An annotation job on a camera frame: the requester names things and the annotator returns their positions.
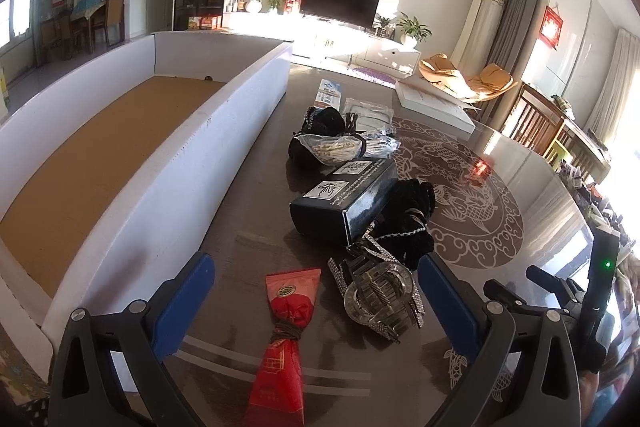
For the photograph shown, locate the bagged cotton swabs bundle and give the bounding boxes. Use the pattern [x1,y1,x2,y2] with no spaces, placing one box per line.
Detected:
[293,133,367,166]

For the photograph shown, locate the blue white medicine box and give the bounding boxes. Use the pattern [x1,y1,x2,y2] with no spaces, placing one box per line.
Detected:
[314,79,342,112]

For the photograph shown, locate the white cardboard tray box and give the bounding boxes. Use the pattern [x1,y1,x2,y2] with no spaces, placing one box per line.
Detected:
[1,31,292,381]

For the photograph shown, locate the phone case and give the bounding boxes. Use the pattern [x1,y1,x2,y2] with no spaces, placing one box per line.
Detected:
[343,98,400,158]

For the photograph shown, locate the white tv console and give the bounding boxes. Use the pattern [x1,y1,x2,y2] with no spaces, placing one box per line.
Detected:
[222,12,421,79]

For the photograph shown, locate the black velvet pouch with chain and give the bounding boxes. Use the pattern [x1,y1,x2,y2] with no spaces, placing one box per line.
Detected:
[371,179,436,271]

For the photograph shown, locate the black rectangular box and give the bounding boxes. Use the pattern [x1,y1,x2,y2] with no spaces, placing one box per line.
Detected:
[290,158,398,247]

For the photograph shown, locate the black pouch with trim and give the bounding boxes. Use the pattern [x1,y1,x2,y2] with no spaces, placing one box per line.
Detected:
[288,106,345,169]

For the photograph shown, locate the wooden chair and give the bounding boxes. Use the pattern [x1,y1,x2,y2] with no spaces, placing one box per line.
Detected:
[501,83,570,161]

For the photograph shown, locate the black flat television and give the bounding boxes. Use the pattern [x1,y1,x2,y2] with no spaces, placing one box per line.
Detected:
[300,0,380,28]

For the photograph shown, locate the orange lounge chair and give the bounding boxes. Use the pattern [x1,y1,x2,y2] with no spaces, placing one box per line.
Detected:
[419,53,516,104]

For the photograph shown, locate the white book on table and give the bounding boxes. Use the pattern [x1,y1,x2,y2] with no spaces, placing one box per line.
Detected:
[395,82,475,134]

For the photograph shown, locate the green potted plant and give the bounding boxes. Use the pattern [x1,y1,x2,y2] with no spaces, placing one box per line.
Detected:
[396,12,432,48]

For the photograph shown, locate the rhinestone watch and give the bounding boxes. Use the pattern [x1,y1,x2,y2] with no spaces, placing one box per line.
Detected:
[328,234,425,343]

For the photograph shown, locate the red foil packet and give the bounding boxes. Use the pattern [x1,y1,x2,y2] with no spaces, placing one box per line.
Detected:
[243,268,321,426]

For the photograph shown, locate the dining table with chairs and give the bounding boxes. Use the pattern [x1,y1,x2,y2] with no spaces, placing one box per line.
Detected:
[40,0,126,53]

